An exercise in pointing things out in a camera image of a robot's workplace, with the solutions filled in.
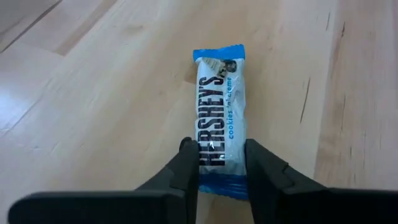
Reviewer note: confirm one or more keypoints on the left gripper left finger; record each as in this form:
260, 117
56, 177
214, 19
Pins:
109, 208

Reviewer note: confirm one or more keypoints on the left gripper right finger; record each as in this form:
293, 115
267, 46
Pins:
311, 208

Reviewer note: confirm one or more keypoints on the white blue Hershey's bar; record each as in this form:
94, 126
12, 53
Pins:
220, 109

